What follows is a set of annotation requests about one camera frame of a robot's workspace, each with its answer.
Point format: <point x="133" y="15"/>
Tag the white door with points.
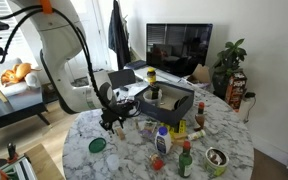
<point x="97" y="33"/>

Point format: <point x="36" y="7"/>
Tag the clear plastic cup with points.
<point x="112" y="162"/>

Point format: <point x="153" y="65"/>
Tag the yellow flat box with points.
<point x="181" y="126"/>

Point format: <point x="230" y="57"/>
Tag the patterned floor rug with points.
<point x="82" y="81"/>

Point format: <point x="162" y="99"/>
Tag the orange black game box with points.
<point x="235" y="90"/>

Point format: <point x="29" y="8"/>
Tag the dark blue open shoebox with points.
<point x="164" y="113"/>

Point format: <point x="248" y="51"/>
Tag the black remote control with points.
<point x="124" y="88"/>

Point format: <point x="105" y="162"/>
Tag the green bottle red cap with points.
<point x="185" y="163"/>

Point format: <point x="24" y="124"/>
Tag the yellow lid vitamin bottle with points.
<point x="151" y="76"/>

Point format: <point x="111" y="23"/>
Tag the small white bottle green cap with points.
<point x="196" y="135"/>

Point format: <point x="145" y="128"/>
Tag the open brown cardboard box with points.
<point x="201" y="74"/>

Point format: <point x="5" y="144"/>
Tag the black red hand tool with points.
<point x="11" y="151"/>

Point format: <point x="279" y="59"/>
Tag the brown sauce bottle red cap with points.
<point x="199" y="118"/>

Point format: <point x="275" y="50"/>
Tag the grey chair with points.
<point x="125" y="77"/>

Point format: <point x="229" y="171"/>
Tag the green potted plant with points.
<point x="229" y="61"/>

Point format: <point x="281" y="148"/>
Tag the white bottle blue cap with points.
<point x="163" y="142"/>

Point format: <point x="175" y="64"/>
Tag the grey sofa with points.
<point x="4" y="90"/>

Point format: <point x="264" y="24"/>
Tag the green round lid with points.
<point x="97" y="145"/>

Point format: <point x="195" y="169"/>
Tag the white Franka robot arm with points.
<point x="60" y="46"/>

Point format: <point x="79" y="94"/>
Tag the dark blue book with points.
<point x="135" y="64"/>

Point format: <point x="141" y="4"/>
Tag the black flat screen television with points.
<point x="184" y="46"/>

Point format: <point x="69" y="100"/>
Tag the black cup with utensils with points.
<point x="126" y="100"/>

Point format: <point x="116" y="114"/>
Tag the white cup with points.
<point x="148" y="98"/>

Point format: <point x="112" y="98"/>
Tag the tan wooden piece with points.
<point x="179" y="140"/>

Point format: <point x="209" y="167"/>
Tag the small jar red lid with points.
<point x="156" y="162"/>

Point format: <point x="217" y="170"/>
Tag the open green tin can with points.
<point x="216" y="163"/>

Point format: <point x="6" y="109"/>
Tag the white television stand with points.
<point x="167" y="77"/>

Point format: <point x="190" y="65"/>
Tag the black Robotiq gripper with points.
<point x="115" y="113"/>

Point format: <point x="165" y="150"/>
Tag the black coffee table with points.
<point x="14" y="110"/>

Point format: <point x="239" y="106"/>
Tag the green white crate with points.
<point x="19" y="170"/>

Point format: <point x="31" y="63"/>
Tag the black round object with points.
<point x="180" y="103"/>

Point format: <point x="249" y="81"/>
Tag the orange plush toy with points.
<point x="15" y="74"/>

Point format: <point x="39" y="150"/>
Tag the dark bottle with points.
<point x="154" y="91"/>

